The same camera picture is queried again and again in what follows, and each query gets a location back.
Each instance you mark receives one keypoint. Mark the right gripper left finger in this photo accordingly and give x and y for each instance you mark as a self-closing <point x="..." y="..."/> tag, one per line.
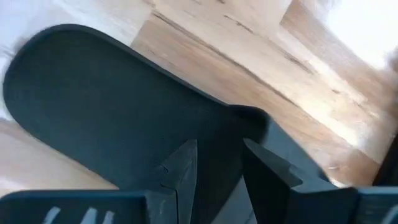
<point x="183" y="174"/>

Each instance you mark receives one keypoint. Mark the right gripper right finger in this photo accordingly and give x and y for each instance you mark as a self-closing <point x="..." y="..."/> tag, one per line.
<point x="273" y="186"/>

